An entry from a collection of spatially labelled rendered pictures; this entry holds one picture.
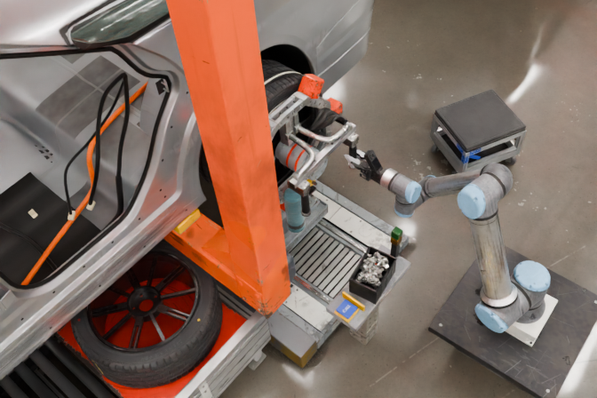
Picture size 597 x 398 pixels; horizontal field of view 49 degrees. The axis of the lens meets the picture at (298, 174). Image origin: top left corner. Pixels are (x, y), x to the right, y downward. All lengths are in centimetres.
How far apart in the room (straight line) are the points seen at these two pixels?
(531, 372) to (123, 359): 176
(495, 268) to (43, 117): 210
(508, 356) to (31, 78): 256
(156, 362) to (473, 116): 219
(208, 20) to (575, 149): 308
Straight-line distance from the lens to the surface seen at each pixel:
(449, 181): 284
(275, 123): 276
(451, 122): 387
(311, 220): 360
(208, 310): 300
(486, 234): 259
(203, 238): 298
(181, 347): 294
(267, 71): 292
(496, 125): 389
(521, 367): 316
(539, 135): 438
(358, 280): 297
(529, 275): 296
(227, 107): 186
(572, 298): 338
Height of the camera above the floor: 312
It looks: 51 degrees down
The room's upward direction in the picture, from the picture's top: 5 degrees counter-clockwise
